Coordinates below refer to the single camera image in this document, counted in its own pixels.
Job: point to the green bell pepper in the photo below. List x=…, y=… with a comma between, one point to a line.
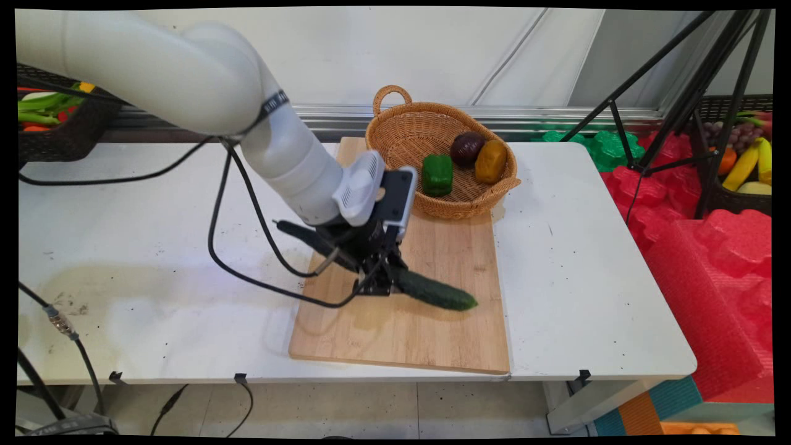
x=437, y=174

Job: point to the purple grape bunch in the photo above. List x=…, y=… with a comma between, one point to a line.
x=738, y=135

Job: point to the dark equipment on floor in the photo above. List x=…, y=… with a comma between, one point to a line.
x=68, y=426

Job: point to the large red foam block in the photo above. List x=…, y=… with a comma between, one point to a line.
x=717, y=290

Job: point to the orange fruit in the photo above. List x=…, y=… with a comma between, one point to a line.
x=727, y=162

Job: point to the wooden cutting board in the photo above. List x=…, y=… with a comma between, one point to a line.
x=401, y=340

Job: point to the short yellow banana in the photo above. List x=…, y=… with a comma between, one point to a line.
x=765, y=161

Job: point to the red vegetable in dark basket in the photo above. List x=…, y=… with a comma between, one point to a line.
x=67, y=114

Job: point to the dark woven fruit basket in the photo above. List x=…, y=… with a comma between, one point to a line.
x=741, y=201

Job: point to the dark purple round vegetable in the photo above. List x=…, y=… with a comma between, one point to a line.
x=468, y=148

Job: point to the white table leg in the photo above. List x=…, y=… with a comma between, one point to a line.
x=587, y=405

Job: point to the pale yellow round fruit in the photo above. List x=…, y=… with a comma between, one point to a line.
x=755, y=188

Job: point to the dark woven vegetable basket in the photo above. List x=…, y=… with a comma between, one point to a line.
x=62, y=145

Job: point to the aluminium wall rail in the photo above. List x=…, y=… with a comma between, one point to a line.
x=556, y=114

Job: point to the yellow brown bell pepper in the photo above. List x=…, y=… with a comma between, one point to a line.
x=491, y=162

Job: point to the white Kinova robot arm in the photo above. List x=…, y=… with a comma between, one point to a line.
x=185, y=80

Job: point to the black tripod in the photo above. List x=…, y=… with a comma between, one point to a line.
x=695, y=93

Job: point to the blue orange foam tile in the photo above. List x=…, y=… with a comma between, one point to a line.
x=649, y=414

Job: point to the dark green cucumber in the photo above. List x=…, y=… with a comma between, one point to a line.
x=439, y=293

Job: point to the long yellow banana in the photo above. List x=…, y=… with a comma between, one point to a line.
x=741, y=168

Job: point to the light green long peppers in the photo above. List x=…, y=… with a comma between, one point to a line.
x=37, y=106

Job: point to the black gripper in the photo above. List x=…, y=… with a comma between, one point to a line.
x=364, y=244

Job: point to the black grey wrist camera box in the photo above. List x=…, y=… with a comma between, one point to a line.
x=395, y=198

